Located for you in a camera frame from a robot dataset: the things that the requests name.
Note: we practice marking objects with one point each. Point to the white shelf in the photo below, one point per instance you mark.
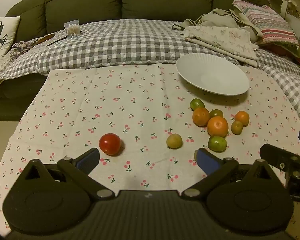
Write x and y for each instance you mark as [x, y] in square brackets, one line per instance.
[298, 20]

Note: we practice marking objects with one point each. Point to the cherry print cloth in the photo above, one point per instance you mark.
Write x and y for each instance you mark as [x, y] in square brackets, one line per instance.
[140, 105]

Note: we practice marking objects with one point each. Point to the red tomato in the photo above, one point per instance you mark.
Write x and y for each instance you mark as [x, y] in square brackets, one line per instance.
[110, 143]

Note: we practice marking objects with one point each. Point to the small orange tangerine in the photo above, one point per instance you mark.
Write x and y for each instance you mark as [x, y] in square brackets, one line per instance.
[242, 117]

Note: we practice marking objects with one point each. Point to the dark thin stick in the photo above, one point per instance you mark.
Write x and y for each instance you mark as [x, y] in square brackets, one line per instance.
[56, 41]

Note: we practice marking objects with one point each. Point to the clear cotton swab box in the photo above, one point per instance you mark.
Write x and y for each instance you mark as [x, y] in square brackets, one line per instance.
[72, 29]

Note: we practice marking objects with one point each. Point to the striped patterned pillow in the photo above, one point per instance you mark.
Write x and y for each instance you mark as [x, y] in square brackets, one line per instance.
[267, 21]

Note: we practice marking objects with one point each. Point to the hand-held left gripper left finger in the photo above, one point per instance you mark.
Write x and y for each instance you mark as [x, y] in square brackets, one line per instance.
[88, 160]

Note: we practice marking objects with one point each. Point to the green sofa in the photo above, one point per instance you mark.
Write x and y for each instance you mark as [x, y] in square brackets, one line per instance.
[90, 0]

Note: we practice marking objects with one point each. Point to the grey checked blanket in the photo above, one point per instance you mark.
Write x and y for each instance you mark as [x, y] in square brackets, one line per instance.
[127, 42]

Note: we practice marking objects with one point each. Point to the dark floral cushion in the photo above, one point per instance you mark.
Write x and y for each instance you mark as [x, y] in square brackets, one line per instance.
[21, 47]

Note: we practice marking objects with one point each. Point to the white ribbed plate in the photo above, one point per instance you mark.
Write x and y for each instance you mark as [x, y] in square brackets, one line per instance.
[215, 75]

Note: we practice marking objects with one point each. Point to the folded beige floral cloth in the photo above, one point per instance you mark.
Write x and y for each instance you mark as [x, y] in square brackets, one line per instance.
[222, 17]

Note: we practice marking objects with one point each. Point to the cream deer pillow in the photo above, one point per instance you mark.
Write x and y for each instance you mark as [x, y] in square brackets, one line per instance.
[2, 36]

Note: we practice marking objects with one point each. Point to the small yellow tangerine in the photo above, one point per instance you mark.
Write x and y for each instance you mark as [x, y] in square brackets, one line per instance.
[237, 128]

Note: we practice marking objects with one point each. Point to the yellow green tangerine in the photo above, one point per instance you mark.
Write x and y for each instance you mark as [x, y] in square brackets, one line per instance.
[174, 141]

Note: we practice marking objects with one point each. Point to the large orange tangerine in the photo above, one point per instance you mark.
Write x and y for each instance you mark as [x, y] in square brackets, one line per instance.
[217, 127]

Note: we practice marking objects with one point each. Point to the brown wooden object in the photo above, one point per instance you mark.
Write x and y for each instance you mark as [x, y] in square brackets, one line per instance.
[43, 38]

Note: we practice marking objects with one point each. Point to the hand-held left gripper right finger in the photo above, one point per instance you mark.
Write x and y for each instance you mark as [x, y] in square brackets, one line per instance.
[207, 163]

